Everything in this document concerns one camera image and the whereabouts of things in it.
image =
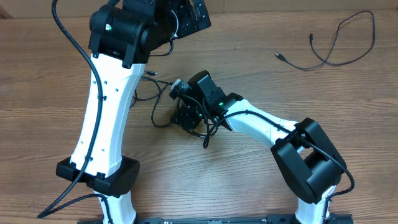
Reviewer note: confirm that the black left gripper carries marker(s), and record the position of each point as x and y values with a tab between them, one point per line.
181	7

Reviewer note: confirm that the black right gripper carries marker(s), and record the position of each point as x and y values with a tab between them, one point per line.
185	119

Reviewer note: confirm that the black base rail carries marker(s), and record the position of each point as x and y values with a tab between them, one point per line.
214	221

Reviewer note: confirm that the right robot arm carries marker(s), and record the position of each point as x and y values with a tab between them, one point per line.
307	159

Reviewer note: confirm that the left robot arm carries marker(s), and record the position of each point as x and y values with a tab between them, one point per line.
124	35

